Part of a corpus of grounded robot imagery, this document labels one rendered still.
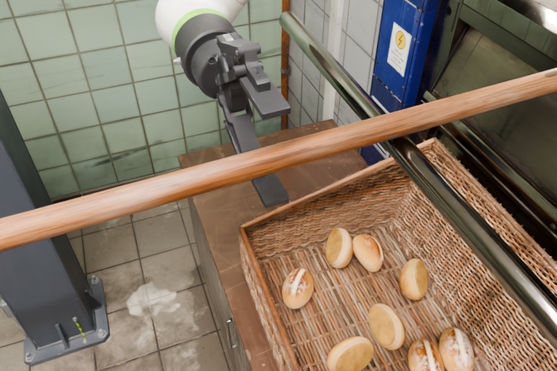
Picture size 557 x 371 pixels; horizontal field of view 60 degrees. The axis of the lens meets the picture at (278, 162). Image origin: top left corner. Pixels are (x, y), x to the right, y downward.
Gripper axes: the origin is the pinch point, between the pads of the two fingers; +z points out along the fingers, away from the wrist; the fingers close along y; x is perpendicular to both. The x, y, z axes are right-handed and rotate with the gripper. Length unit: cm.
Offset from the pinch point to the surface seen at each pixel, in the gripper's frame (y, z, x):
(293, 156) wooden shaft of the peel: 0.0, 1.5, -1.9
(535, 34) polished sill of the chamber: 4, -16, -53
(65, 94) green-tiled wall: 63, -126, 30
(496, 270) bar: 3.6, 19.6, -14.7
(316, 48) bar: 2.5, -23.0, -16.3
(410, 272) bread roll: 55, -11, -36
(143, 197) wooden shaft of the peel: 0.0, 1.6, 14.0
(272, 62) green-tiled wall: 67, -124, -48
